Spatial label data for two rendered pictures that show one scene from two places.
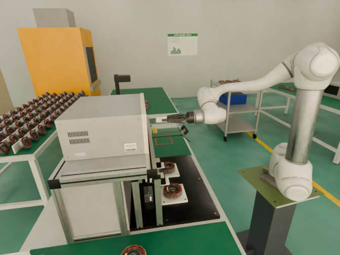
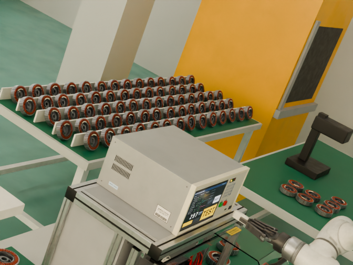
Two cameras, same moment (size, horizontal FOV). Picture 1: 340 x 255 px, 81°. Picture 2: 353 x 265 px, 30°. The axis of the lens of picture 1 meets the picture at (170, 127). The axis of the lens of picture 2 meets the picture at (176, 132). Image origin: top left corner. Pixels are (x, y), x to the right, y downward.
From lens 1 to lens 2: 1.49 m
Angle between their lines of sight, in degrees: 33
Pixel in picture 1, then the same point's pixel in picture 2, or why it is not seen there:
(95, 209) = (85, 251)
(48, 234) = (33, 247)
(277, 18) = not seen: outside the picture
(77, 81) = (259, 83)
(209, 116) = (304, 257)
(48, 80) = (214, 53)
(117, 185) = (117, 238)
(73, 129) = (122, 155)
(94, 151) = (127, 192)
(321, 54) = not seen: outside the picture
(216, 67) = not seen: outside the picture
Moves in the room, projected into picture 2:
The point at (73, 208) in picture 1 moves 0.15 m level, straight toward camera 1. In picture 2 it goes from (69, 232) to (55, 251)
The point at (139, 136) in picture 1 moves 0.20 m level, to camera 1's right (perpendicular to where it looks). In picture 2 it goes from (177, 207) to (219, 239)
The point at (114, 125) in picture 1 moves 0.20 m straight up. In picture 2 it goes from (160, 177) to (179, 127)
